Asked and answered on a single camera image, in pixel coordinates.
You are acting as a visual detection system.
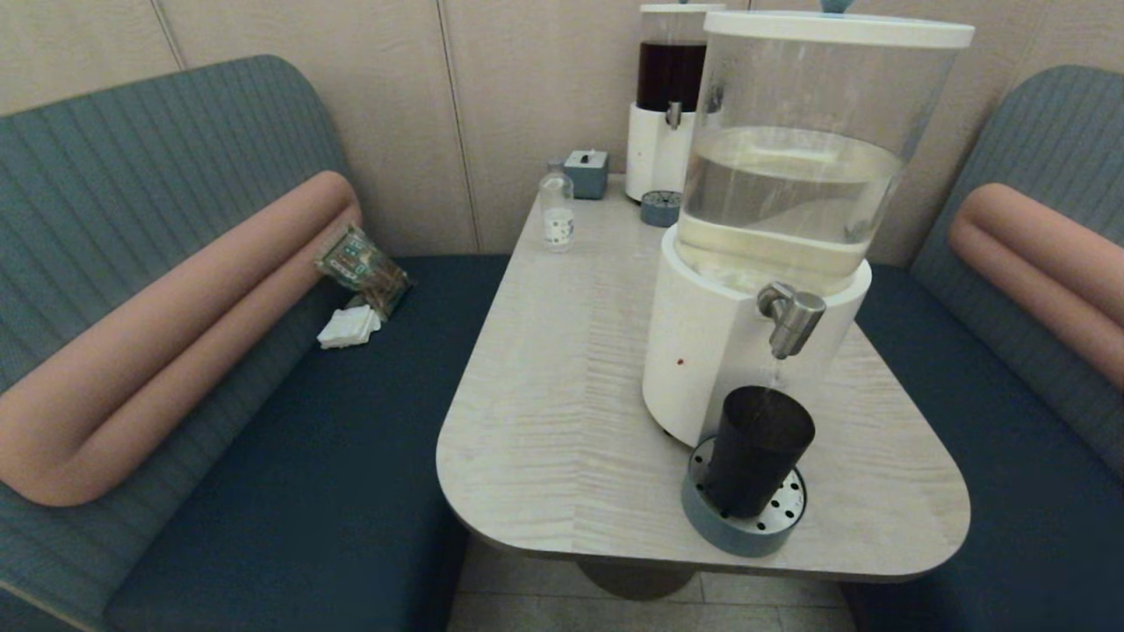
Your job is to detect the metal water dispenser tap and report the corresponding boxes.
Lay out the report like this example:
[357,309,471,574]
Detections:
[758,282,827,360]

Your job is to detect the dark brown plastic cup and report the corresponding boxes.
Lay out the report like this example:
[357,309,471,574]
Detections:
[705,386,817,519]

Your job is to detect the clear plastic bottle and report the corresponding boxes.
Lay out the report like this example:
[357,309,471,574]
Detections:
[538,161,576,254]

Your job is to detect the blue-grey tissue box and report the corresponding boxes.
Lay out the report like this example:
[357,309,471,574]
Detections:
[563,149,609,200]

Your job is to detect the small blue drip tray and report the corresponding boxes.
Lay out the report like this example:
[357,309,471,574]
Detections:
[639,190,684,228]

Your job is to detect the clear water dispenser white base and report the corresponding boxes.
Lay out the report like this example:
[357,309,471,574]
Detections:
[642,11,976,450]

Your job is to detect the small dispenser with dark drink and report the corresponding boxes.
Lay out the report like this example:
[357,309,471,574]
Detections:
[625,4,725,204]

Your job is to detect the clear snack packet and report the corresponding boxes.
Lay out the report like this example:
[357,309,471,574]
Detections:
[313,225,412,320]

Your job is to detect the white paper napkins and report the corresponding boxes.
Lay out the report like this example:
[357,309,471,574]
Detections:
[316,305,382,350]

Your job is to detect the large blue perforated drip tray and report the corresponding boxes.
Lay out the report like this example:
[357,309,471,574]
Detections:
[681,436,808,559]

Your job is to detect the pink bolster cushion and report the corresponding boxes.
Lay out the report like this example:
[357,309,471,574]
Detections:
[951,183,1124,391]
[0,171,363,508]

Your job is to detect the white water dispenser lid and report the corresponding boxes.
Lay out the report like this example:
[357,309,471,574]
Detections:
[704,10,976,49]

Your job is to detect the teal bench sofa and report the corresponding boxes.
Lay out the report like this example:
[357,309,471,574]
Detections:
[0,54,510,632]
[843,65,1124,632]

